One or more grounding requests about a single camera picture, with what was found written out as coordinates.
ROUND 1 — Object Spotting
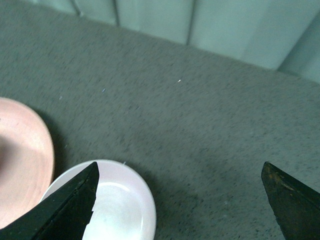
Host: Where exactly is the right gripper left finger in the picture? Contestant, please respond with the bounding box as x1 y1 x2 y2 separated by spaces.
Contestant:
0 162 100 240

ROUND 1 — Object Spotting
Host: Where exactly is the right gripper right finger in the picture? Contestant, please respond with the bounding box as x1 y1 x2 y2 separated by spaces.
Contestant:
261 162 320 240

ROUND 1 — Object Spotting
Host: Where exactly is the pale pink bowl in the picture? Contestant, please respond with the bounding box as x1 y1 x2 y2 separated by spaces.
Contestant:
39 159 157 240

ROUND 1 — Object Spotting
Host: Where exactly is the pink plate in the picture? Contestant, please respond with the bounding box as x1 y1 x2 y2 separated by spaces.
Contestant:
0 97 55 228

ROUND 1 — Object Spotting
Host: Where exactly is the white curtain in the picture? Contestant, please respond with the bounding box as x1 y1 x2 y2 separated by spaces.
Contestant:
38 0 320 82

